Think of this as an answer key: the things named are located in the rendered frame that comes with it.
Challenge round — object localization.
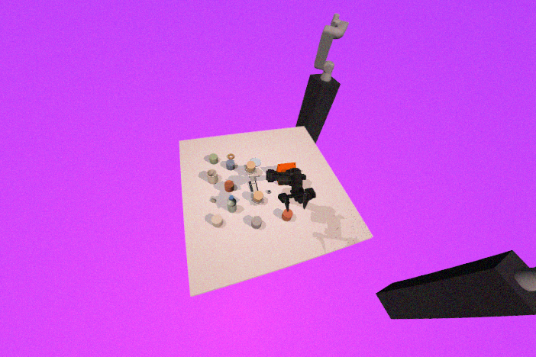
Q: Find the orange cup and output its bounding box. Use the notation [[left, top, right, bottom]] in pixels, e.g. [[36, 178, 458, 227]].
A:
[[224, 180, 234, 192], [282, 209, 293, 222]]

